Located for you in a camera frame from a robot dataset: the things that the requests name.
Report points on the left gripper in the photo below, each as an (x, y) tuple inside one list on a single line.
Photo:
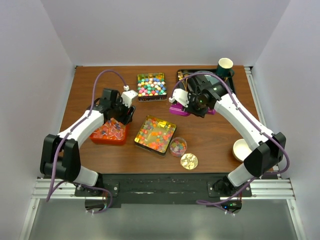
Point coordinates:
[(127, 117)]

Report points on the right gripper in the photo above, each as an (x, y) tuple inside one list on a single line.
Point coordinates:
[(190, 109)]

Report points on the purple plastic scoop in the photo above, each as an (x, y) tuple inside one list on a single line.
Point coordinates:
[(180, 110)]

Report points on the orange candy box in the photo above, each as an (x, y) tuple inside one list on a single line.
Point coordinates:
[(112, 132)]

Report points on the candy tin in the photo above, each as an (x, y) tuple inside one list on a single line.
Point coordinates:
[(155, 135), (151, 87)]

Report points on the clear plastic jar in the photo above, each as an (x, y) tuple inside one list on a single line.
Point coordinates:
[(178, 146)]

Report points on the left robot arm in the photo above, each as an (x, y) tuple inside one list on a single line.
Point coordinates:
[(60, 156)]

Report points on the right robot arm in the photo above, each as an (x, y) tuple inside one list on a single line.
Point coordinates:
[(210, 92)]

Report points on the blue ceramic plate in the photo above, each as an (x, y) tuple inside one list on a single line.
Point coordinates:
[(205, 77)]

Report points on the black serving tray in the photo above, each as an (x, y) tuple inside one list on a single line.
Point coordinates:
[(231, 85)]

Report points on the gold fork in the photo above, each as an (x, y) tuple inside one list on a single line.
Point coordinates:
[(181, 76)]

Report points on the dark green cup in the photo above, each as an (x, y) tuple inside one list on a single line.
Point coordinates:
[(225, 68)]

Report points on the gold jar lid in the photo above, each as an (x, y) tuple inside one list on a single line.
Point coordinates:
[(189, 161)]

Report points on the white paper bowl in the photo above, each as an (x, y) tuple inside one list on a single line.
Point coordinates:
[(241, 150)]

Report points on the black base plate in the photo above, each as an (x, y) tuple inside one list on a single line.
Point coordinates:
[(165, 189)]

